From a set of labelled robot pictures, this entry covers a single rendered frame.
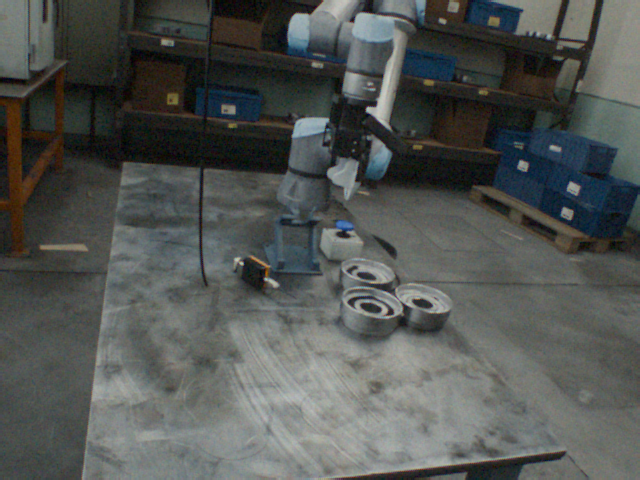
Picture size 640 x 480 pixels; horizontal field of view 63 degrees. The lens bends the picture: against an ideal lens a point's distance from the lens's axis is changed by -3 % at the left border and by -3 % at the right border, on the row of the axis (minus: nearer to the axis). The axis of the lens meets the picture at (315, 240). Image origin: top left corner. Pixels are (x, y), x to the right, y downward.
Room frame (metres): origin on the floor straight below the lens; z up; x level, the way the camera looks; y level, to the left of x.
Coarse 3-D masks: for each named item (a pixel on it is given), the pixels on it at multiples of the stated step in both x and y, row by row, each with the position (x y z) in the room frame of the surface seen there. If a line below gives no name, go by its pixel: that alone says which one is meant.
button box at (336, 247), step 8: (328, 232) 1.10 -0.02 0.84; (336, 232) 1.10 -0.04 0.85; (352, 232) 1.13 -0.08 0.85; (328, 240) 1.08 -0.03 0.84; (336, 240) 1.06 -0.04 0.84; (344, 240) 1.07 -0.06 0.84; (352, 240) 1.08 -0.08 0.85; (360, 240) 1.09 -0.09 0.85; (328, 248) 1.07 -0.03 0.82; (336, 248) 1.06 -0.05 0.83; (344, 248) 1.06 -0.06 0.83; (352, 248) 1.07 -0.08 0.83; (360, 248) 1.08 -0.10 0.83; (328, 256) 1.06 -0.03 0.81; (336, 256) 1.06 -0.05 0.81; (344, 256) 1.06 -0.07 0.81; (352, 256) 1.07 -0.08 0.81
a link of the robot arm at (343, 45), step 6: (348, 24) 1.18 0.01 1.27; (342, 30) 1.17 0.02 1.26; (348, 30) 1.16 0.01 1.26; (342, 36) 1.16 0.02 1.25; (348, 36) 1.16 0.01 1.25; (342, 42) 1.16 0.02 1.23; (348, 42) 1.16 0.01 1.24; (342, 48) 1.16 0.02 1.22; (348, 48) 1.16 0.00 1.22; (336, 54) 1.17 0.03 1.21; (342, 54) 1.17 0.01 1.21; (348, 54) 1.17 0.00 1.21; (390, 54) 1.16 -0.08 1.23
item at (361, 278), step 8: (344, 264) 0.97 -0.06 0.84; (352, 264) 0.99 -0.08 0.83; (360, 264) 0.99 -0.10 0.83; (368, 264) 1.00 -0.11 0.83; (376, 264) 0.99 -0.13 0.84; (344, 272) 0.92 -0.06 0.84; (360, 272) 0.96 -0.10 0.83; (368, 272) 0.97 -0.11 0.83; (384, 272) 0.98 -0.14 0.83; (392, 272) 0.96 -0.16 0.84; (344, 280) 0.92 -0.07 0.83; (352, 280) 0.90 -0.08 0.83; (360, 280) 0.90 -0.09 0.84; (368, 280) 0.93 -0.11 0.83; (376, 280) 0.93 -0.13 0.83; (392, 280) 0.92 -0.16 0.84; (344, 288) 0.92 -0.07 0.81; (376, 288) 0.90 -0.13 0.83; (384, 288) 0.91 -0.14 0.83
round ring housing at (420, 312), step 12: (396, 288) 0.89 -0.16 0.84; (408, 288) 0.92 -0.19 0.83; (420, 288) 0.92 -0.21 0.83; (432, 288) 0.92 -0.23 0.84; (408, 300) 0.87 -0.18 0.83; (420, 300) 0.89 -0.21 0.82; (432, 300) 0.89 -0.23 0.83; (444, 300) 0.89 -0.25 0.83; (408, 312) 0.83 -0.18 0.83; (420, 312) 0.82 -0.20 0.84; (432, 312) 0.82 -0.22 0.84; (444, 312) 0.83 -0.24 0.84; (408, 324) 0.83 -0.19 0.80; (420, 324) 0.82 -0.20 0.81; (432, 324) 0.82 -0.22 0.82
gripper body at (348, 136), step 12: (336, 96) 1.07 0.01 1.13; (348, 96) 1.06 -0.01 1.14; (336, 108) 1.07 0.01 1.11; (348, 108) 1.06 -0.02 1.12; (360, 108) 1.08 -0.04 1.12; (336, 120) 1.07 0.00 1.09; (348, 120) 1.07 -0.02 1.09; (360, 120) 1.07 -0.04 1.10; (324, 132) 1.10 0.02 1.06; (336, 132) 1.04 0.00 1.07; (348, 132) 1.05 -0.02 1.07; (360, 132) 1.06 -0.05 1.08; (372, 132) 1.08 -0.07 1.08; (324, 144) 1.10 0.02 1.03; (336, 144) 1.05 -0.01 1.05; (348, 144) 1.06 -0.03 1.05; (360, 144) 1.06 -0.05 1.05; (372, 144) 1.07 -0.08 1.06; (348, 156) 1.05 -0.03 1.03
